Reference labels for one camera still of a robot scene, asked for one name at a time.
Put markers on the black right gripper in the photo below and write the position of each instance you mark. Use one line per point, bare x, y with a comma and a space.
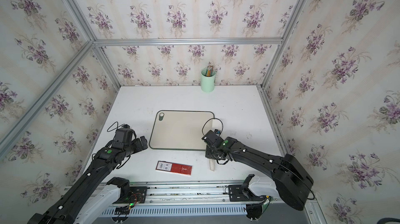
207, 153

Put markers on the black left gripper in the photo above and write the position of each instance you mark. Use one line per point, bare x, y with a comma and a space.
139, 147

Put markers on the beige green-rimmed cutting board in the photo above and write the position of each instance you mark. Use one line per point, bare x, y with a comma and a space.
180, 130

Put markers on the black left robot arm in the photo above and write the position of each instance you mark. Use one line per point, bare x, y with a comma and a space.
110, 157

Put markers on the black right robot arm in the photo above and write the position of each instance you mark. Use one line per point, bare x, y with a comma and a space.
292, 181

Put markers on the red rectangular box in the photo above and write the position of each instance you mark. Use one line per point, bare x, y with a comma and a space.
174, 168

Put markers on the mint green utensil cup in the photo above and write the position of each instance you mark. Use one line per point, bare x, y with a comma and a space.
207, 82

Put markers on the wooden chopsticks in cup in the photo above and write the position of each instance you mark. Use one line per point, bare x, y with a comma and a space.
209, 71

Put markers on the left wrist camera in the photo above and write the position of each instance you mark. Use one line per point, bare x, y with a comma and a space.
124, 134

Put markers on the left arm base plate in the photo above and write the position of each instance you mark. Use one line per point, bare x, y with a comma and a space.
127, 193

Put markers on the aluminium front rail frame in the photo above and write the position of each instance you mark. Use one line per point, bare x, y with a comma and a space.
188, 200

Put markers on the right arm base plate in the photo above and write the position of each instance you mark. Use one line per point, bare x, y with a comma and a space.
253, 189

